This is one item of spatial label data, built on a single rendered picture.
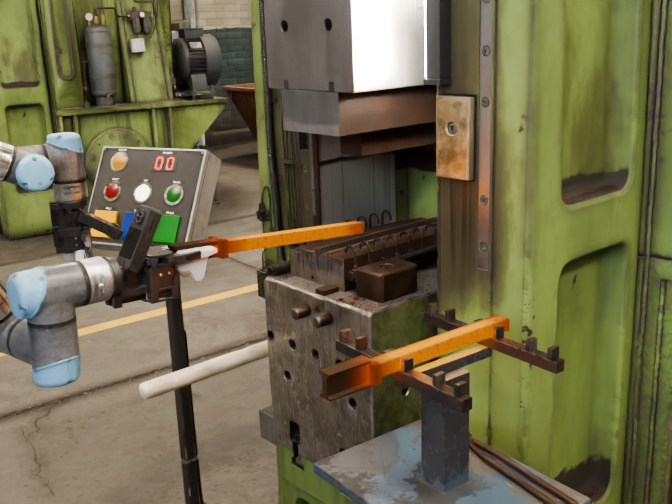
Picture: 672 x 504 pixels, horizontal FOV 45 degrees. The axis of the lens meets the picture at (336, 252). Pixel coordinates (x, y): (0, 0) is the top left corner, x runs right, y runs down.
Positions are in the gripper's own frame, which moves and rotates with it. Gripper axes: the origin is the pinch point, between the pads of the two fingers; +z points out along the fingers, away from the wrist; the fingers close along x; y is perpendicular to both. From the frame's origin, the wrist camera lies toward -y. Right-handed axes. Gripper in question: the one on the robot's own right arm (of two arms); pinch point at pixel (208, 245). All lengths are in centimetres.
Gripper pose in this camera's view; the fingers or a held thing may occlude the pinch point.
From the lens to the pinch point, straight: 149.3
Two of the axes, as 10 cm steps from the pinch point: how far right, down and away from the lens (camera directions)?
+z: 7.5, -1.7, 6.4
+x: 6.6, 1.7, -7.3
